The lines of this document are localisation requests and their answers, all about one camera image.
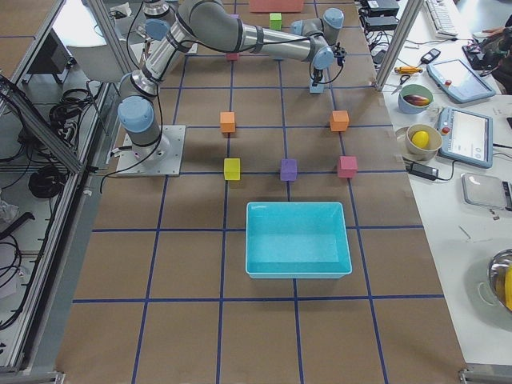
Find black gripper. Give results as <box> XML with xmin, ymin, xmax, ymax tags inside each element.
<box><xmin>311</xmin><ymin>67</ymin><xmax>324</xmax><ymax>86</ymax></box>

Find light blue block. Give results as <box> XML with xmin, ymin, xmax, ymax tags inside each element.
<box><xmin>309</xmin><ymin>80</ymin><xmax>324</xmax><ymax>94</ymax></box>

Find far orange block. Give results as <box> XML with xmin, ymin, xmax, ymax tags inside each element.
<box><xmin>330</xmin><ymin>110</ymin><xmax>350</xmax><ymax>132</ymax></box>

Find orange block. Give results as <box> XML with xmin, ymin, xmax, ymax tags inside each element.
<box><xmin>330</xmin><ymin>110</ymin><xmax>350</xmax><ymax>132</ymax></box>
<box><xmin>219</xmin><ymin>111</ymin><xmax>236</xmax><ymax>134</ymax></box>

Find green block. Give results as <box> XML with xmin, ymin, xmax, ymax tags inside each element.
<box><xmin>269</xmin><ymin>13</ymin><xmax>282</xmax><ymax>30</ymax></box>

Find scissors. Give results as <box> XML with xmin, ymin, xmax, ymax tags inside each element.
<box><xmin>392</xmin><ymin>74</ymin><xmax>411</xmax><ymax>94</ymax></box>

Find left near pink block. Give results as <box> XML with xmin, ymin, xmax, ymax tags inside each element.
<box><xmin>226</xmin><ymin>53</ymin><xmax>239</xmax><ymax>62</ymax></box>

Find pink block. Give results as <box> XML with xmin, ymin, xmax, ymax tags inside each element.
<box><xmin>226</xmin><ymin>53</ymin><xmax>239</xmax><ymax>62</ymax></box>
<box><xmin>337</xmin><ymin>156</ymin><xmax>358</xmax><ymax>178</ymax></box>

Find pink tray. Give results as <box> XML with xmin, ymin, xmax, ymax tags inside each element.
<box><xmin>249</xmin><ymin>0</ymin><xmax>304</xmax><ymax>13</ymax></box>

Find right far pink block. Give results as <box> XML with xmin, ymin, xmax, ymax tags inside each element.
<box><xmin>337</xmin><ymin>156</ymin><xmax>358</xmax><ymax>178</ymax></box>

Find right purple block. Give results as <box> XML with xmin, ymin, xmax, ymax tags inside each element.
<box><xmin>280</xmin><ymin>158</ymin><xmax>298</xmax><ymax>182</ymax></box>

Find blue bowl with fruit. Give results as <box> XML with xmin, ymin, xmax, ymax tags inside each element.
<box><xmin>398</xmin><ymin>84</ymin><xmax>434</xmax><ymax>114</ymax></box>

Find near orange block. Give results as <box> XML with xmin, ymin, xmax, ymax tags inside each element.
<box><xmin>219</xmin><ymin>111</ymin><xmax>236</xmax><ymax>134</ymax></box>

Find beige bowl with lemon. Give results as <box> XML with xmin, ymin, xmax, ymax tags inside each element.
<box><xmin>395</xmin><ymin>124</ymin><xmax>442</xmax><ymax>161</ymax></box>

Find yellow block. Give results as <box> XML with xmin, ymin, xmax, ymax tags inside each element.
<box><xmin>223</xmin><ymin>158</ymin><xmax>241</xmax><ymax>181</ymax></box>

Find white keyboard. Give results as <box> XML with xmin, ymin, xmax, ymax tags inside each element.
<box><xmin>423</xmin><ymin>0</ymin><xmax>458</xmax><ymax>38</ymax></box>

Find far teach pendant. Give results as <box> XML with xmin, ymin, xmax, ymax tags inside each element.
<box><xmin>426</xmin><ymin>59</ymin><xmax>495</xmax><ymax>103</ymax></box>

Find teach pendant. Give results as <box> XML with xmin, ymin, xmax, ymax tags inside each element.
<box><xmin>426</xmin><ymin>59</ymin><xmax>495</xmax><ymax>103</ymax></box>
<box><xmin>437</xmin><ymin>107</ymin><xmax>494</xmax><ymax>169</ymax></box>

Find black power adapter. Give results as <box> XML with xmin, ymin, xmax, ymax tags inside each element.
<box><xmin>406</xmin><ymin>162</ymin><xmax>438</xmax><ymax>181</ymax></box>

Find near teach pendant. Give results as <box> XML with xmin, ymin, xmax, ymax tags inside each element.
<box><xmin>437</xmin><ymin>107</ymin><xmax>494</xmax><ymax>169</ymax></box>

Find cyan tray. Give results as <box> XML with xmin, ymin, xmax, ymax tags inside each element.
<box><xmin>246</xmin><ymin>202</ymin><xmax>352</xmax><ymax>279</ymax></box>

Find steel bowl with banana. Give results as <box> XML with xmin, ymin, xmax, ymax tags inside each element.
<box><xmin>487</xmin><ymin>249</ymin><xmax>511</xmax><ymax>313</ymax></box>

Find aluminium frame post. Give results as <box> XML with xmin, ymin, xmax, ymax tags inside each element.
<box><xmin>374</xmin><ymin>0</ymin><xmax>423</xmax><ymax>91</ymax></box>

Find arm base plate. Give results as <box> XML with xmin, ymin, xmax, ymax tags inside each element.
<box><xmin>116</xmin><ymin>125</ymin><xmax>186</xmax><ymax>177</ymax></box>

